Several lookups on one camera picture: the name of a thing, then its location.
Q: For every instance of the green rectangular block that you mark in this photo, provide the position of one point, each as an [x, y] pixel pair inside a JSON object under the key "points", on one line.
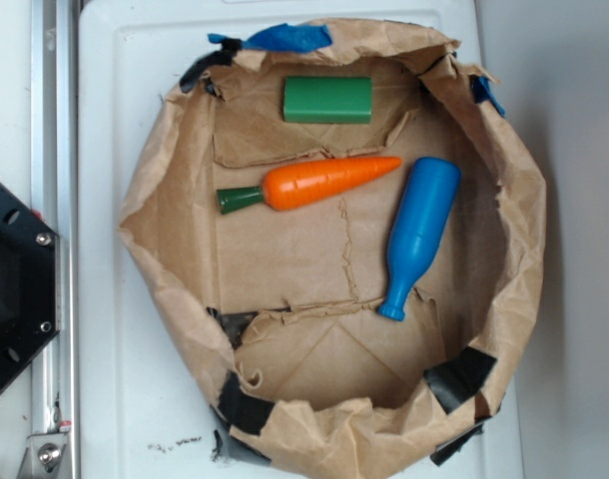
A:
{"points": [[327, 100]]}

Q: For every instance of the orange toy carrot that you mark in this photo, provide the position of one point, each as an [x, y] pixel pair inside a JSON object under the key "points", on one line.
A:
{"points": [[294, 186]]}

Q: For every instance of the brown paper bag tray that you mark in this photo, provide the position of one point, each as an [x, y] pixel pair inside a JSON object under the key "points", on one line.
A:
{"points": [[274, 312]]}

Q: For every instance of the blue toy bottle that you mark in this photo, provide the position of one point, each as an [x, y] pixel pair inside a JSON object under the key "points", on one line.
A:
{"points": [[418, 228]]}

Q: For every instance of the white plastic board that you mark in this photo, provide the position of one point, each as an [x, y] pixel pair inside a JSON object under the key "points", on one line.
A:
{"points": [[142, 414]]}

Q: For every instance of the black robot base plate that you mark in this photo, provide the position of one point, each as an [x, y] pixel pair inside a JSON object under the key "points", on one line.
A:
{"points": [[28, 286]]}

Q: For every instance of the aluminium extrusion rail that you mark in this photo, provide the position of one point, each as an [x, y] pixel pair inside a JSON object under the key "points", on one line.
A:
{"points": [[55, 400]]}

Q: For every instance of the metal corner bracket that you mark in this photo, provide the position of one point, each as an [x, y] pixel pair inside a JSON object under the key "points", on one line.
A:
{"points": [[47, 456]]}

